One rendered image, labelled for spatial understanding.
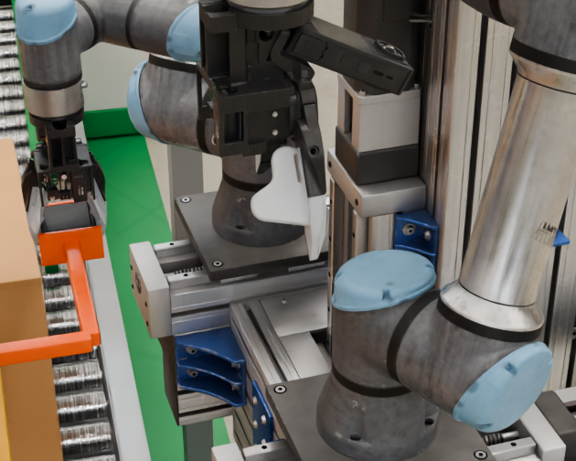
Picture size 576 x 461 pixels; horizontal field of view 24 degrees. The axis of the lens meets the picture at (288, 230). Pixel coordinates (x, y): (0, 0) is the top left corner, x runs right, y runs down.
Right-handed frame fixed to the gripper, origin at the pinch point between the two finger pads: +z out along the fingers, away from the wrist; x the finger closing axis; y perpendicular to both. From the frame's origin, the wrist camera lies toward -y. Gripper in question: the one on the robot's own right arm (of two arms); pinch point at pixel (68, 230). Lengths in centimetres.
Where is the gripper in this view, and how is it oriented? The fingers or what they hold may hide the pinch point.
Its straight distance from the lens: 186.3
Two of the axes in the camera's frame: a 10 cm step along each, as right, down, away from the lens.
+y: 2.6, 5.2, -8.2
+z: 0.0, 8.4, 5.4
